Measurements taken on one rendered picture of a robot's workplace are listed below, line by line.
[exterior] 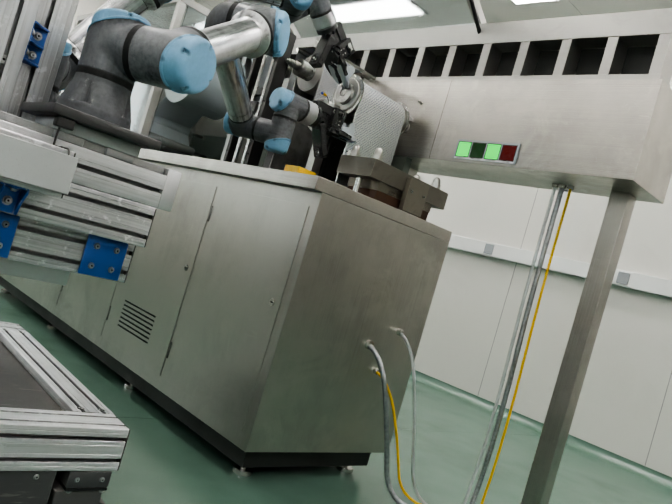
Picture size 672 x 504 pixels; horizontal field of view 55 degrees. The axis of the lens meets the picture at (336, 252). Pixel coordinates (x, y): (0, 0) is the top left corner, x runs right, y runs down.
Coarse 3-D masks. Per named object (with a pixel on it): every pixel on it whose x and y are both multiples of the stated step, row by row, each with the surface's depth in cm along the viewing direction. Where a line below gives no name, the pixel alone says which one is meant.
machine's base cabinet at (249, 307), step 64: (192, 192) 231; (256, 192) 205; (320, 192) 184; (192, 256) 222; (256, 256) 197; (320, 256) 187; (384, 256) 205; (64, 320) 282; (128, 320) 242; (192, 320) 213; (256, 320) 190; (320, 320) 192; (384, 320) 211; (128, 384) 247; (192, 384) 205; (256, 384) 184; (320, 384) 197; (256, 448) 184; (320, 448) 202
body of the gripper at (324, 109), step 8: (320, 104) 207; (320, 112) 206; (328, 112) 210; (336, 112) 210; (344, 112) 213; (320, 120) 209; (328, 120) 211; (336, 120) 211; (328, 128) 211; (336, 128) 212
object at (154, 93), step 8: (176, 0) 282; (184, 0) 280; (192, 0) 282; (176, 8) 280; (184, 8) 281; (192, 8) 284; (200, 8) 286; (80, 16) 361; (176, 16) 279; (176, 24) 279; (152, 88) 279; (160, 88) 280; (152, 96) 278; (152, 104) 279; (144, 112) 280; (152, 112) 280; (144, 120) 278; (144, 128) 279
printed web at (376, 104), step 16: (320, 80) 238; (304, 96) 253; (320, 96) 240; (368, 96) 223; (384, 96) 231; (368, 112) 224; (384, 112) 230; (400, 112) 235; (304, 128) 256; (400, 128) 236; (304, 144) 257; (272, 160) 248; (288, 160) 253; (304, 160) 259
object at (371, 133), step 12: (360, 120) 222; (372, 120) 226; (360, 132) 224; (372, 132) 227; (384, 132) 231; (396, 132) 235; (348, 144) 221; (360, 144) 225; (372, 144) 228; (384, 144) 232; (396, 144) 237; (360, 156) 226; (384, 156) 234
